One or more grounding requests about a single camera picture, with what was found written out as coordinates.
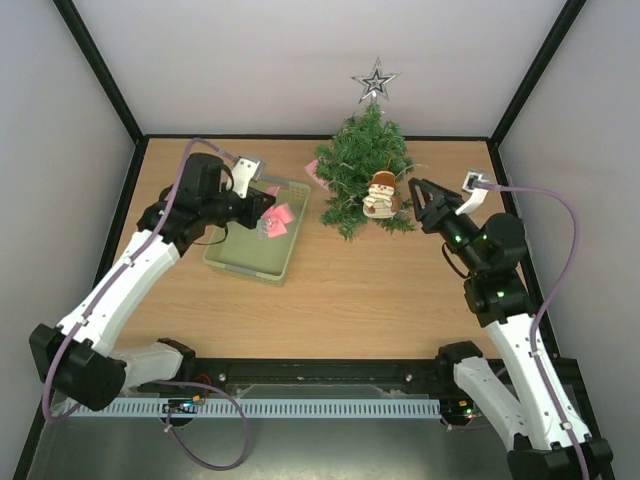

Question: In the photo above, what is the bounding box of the black aluminium frame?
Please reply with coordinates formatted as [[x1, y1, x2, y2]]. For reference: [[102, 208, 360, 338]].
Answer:
[[12, 0, 616, 480]]

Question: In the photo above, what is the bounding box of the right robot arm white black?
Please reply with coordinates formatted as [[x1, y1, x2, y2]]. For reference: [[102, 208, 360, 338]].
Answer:
[[408, 171, 613, 479]]

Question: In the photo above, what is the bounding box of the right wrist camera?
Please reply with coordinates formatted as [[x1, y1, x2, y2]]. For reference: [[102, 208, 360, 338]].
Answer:
[[456, 170, 491, 216]]

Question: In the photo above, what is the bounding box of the silver spiral ornament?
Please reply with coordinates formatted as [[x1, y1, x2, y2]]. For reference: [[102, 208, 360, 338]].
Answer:
[[257, 213, 271, 239]]

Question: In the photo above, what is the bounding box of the light green plastic basket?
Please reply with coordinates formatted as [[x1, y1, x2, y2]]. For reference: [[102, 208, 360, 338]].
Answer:
[[202, 176, 311, 287]]

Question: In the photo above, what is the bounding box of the pink heart ornament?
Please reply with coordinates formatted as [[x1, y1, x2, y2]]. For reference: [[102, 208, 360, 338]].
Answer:
[[263, 202, 295, 239]]

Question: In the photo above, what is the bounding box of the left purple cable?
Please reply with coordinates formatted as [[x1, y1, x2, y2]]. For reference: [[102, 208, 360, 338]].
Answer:
[[42, 138, 251, 472]]

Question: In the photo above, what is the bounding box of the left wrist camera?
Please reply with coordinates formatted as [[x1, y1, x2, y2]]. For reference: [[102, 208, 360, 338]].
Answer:
[[231, 157, 264, 198]]

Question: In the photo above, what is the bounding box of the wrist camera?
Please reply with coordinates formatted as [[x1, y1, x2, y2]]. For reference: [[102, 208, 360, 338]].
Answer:
[[456, 170, 491, 216], [231, 157, 264, 198]]

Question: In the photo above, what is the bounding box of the pink hat gnome ornament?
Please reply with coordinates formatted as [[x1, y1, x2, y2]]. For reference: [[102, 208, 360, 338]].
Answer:
[[304, 159, 329, 190]]

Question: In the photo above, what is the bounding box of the light blue slotted cable duct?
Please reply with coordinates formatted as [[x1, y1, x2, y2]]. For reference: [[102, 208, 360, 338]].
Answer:
[[75, 398, 441, 419]]

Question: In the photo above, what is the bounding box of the brown hat snowman ornament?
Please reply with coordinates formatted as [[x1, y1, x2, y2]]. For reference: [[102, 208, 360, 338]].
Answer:
[[362, 170, 402, 219]]

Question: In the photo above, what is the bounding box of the silver star tree topper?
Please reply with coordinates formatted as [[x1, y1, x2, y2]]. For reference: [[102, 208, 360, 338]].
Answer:
[[351, 56, 402, 104]]

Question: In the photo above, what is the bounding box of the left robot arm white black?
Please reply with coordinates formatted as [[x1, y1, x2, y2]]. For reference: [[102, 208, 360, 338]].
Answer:
[[29, 153, 275, 411]]

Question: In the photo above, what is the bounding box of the small green christmas tree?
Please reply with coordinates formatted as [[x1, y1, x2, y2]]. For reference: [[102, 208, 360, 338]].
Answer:
[[314, 103, 415, 241]]

